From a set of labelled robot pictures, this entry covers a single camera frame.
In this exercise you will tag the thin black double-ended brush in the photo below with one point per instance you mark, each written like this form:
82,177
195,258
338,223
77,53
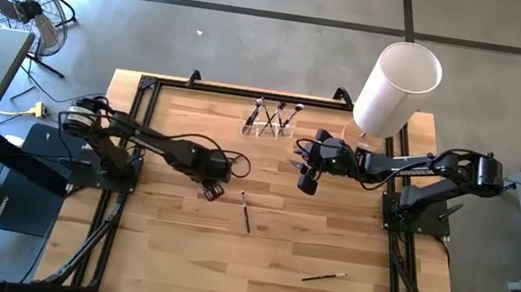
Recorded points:
276,113

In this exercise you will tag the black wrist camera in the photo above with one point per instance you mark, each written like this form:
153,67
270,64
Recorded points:
334,158
215,165

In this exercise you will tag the white shade table lamp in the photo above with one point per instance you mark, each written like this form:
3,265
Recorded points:
398,93

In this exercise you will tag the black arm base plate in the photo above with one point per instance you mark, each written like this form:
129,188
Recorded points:
85,176
427,223

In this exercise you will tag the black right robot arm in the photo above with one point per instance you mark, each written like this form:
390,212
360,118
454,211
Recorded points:
484,173

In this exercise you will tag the slim makeup brush silver ferrule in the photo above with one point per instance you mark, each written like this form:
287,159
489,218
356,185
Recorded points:
246,217
268,117

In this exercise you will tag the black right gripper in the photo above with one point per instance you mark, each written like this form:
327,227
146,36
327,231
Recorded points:
308,186

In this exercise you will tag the clear acrylic brush organizer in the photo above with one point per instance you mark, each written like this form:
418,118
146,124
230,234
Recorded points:
267,134

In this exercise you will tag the yellow power plug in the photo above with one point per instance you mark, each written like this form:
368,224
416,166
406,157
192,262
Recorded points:
39,110

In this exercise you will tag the black aluminium table frame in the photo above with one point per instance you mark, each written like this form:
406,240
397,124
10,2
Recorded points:
247,93

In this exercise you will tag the thick black white makeup brush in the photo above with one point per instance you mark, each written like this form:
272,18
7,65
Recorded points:
247,125

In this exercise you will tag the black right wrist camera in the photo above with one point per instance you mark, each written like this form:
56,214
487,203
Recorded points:
334,158

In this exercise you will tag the black computer tower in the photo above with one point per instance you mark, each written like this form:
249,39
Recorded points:
27,196

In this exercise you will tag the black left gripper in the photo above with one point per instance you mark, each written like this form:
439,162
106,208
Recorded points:
191,157

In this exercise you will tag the thin dark makeup brush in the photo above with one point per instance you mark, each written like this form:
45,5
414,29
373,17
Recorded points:
324,277

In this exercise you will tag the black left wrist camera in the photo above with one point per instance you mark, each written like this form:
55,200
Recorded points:
215,165

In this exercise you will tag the pale-headed makeup brush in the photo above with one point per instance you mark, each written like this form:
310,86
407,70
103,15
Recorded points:
256,110

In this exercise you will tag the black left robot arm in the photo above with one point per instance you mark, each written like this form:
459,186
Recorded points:
150,139

